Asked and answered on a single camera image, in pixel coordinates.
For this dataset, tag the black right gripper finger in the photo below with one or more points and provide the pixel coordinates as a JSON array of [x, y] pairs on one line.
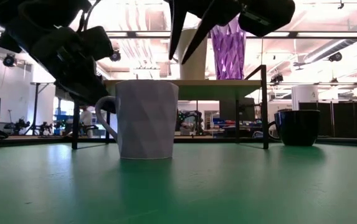
[[215, 15], [178, 15]]

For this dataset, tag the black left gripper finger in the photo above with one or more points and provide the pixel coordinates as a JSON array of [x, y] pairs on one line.
[[83, 87]]

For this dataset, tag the cream yellow cup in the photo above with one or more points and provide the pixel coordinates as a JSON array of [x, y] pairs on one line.
[[197, 67]]

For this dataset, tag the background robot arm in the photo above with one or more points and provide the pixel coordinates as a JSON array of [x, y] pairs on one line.
[[192, 119]]

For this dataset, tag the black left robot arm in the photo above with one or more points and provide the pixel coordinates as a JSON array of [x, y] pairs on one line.
[[35, 11]]

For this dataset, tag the person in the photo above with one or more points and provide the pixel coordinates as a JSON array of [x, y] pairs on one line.
[[87, 119]]

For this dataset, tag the purple faceted column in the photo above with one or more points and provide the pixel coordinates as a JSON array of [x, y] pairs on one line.
[[229, 56]]

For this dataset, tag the grey faceted mug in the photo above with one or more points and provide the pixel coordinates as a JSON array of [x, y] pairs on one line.
[[147, 118]]

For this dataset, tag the black glossy mug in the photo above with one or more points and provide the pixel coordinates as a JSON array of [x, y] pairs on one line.
[[296, 127]]

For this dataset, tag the green table mat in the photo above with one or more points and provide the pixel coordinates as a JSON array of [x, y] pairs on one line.
[[197, 186]]

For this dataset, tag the wooden shelf black metal frame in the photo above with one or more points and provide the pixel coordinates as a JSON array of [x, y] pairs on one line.
[[212, 89]]

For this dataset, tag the black metal table frame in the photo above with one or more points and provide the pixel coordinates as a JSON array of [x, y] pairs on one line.
[[25, 141]]

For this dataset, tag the black partition wall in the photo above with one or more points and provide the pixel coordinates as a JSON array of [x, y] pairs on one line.
[[346, 119]]

